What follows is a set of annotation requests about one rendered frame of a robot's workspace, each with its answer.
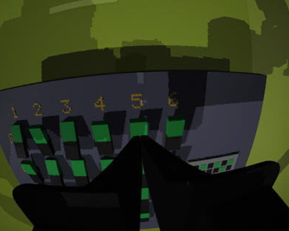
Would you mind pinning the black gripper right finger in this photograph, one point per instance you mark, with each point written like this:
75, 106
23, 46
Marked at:
180, 191

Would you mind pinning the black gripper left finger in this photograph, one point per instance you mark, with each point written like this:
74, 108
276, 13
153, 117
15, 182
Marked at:
112, 201

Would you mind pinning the dark grey switch panel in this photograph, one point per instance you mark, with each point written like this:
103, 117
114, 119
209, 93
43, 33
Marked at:
65, 132

